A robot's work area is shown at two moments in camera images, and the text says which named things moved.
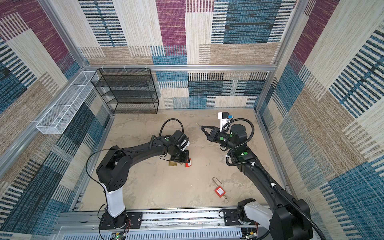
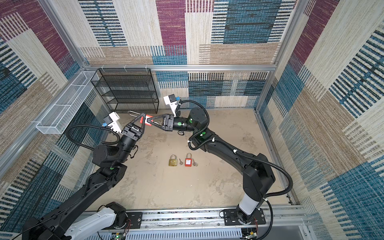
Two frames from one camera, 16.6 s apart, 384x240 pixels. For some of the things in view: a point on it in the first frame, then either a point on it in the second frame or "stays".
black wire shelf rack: [127, 90] stays
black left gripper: [185, 159] to [131, 132]
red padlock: [219, 191] to [147, 117]
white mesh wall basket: [55, 121] stays
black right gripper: [213, 134] to [167, 116]
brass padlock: [172, 163] stays
